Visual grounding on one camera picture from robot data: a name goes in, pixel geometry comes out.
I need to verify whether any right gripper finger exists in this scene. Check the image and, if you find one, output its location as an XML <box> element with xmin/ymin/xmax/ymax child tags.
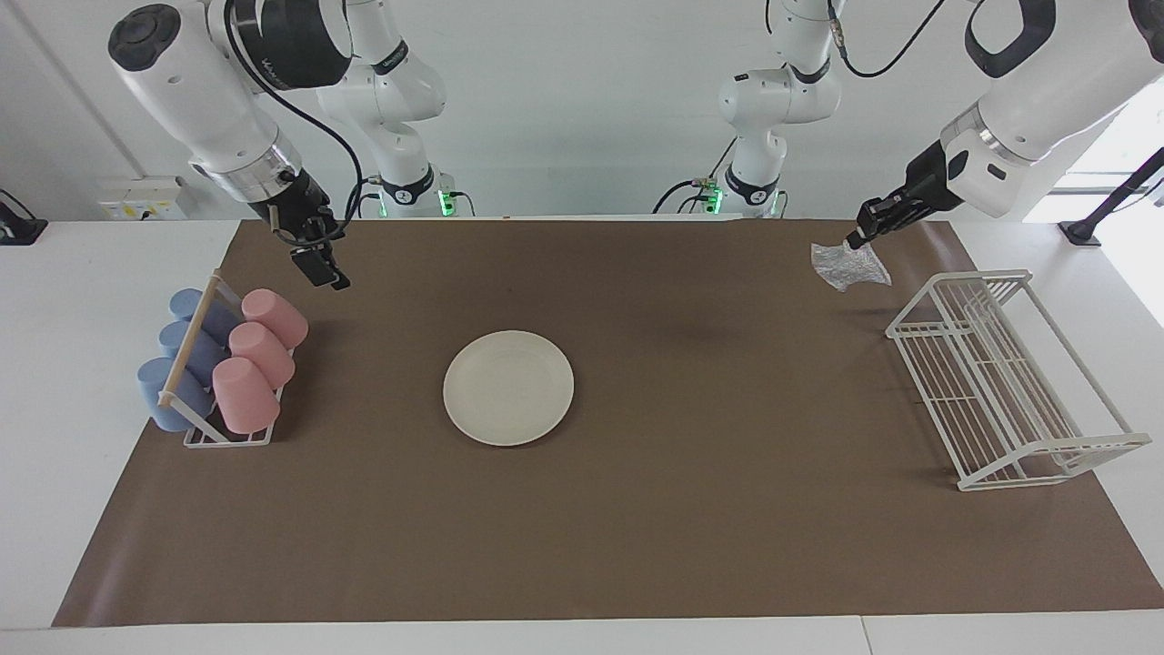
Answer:
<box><xmin>291</xmin><ymin>244</ymin><xmax>333</xmax><ymax>288</ymax></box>
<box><xmin>323</xmin><ymin>235</ymin><xmax>352</xmax><ymax>292</ymax></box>

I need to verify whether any clear plastic bag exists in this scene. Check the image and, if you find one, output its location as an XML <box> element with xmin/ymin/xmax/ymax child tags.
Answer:
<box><xmin>810</xmin><ymin>239</ymin><xmax>893</xmax><ymax>294</ymax></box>

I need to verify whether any cream round plate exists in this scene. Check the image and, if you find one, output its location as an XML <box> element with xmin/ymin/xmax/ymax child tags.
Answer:
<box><xmin>443</xmin><ymin>330</ymin><xmax>575</xmax><ymax>448</ymax></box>

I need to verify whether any pink plastic cup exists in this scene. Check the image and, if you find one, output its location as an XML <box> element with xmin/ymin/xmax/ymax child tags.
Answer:
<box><xmin>228</xmin><ymin>321</ymin><xmax>296</xmax><ymax>388</ymax></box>
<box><xmin>212</xmin><ymin>357</ymin><xmax>281</xmax><ymax>435</ymax></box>
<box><xmin>241</xmin><ymin>288</ymin><xmax>309</xmax><ymax>349</ymax></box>

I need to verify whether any blue plastic cup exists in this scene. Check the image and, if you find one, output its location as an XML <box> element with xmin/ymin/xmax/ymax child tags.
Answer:
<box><xmin>158</xmin><ymin>320</ymin><xmax>228</xmax><ymax>383</ymax></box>
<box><xmin>169</xmin><ymin>288</ymin><xmax>242</xmax><ymax>342</ymax></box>
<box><xmin>136</xmin><ymin>358</ymin><xmax>217</xmax><ymax>433</ymax></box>

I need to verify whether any white cup holder rack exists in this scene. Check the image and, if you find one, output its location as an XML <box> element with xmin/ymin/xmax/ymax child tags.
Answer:
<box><xmin>157</xmin><ymin>268</ymin><xmax>296</xmax><ymax>448</ymax></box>

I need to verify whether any black angled stand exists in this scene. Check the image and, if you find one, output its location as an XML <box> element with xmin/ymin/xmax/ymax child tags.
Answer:
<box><xmin>1058</xmin><ymin>146</ymin><xmax>1164</xmax><ymax>247</ymax></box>

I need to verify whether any brown table mat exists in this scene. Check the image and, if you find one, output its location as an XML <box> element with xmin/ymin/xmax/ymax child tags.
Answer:
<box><xmin>52</xmin><ymin>218</ymin><xmax>1164</xmax><ymax>629</ymax></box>

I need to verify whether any black right base cable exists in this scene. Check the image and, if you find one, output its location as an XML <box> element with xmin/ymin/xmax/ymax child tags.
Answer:
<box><xmin>346</xmin><ymin>177</ymin><xmax>383</xmax><ymax>219</ymax></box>

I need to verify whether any black base cable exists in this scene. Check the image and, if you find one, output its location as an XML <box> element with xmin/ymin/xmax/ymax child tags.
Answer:
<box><xmin>653</xmin><ymin>136</ymin><xmax>739</xmax><ymax>216</ymax></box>
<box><xmin>346</xmin><ymin>177</ymin><xmax>383</xmax><ymax>219</ymax></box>

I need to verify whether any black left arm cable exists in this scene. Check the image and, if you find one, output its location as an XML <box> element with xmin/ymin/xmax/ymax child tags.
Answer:
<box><xmin>828</xmin><ymin>0</ymin><xmax>947</xmax><ymax>79</ymax></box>

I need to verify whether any white wall outlet box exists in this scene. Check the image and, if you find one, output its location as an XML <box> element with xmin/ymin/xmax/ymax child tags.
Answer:
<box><xmin>97</xmin><ymin>176</ymin><xmax>192</xmax><ymax>222</ymax></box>

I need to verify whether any black left base cable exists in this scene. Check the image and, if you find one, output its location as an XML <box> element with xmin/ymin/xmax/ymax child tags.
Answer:
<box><xmin>653</xmin><ymin>136</ymin><xmax>739</xmax><ymax>216</ymax></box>

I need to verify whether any white wire dish rack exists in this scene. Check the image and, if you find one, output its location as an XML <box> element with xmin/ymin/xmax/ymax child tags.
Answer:
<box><xmin>886</xmin><ymin>268</ymin><xmax>1153</xmax><ymax>492</ymax></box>

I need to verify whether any black table clamp mount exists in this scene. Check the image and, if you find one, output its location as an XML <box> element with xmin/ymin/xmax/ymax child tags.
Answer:
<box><xmin>0</xmin><ymin>188</ymin><xmax>48</xmax><ymax>247</ymax></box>

